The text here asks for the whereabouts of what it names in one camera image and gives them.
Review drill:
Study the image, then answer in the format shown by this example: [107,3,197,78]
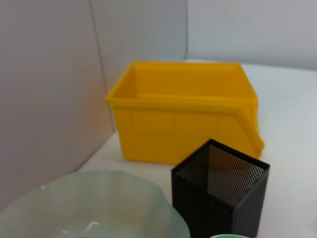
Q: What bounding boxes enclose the yellow plastic bin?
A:
[104,60,265,166]

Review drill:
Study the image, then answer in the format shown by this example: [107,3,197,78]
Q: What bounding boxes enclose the black mesh pen holder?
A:
[170,138,271,238]

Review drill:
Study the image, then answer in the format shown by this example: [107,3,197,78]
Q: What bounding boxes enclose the green glass fruit plate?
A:
[0,169,192,238]

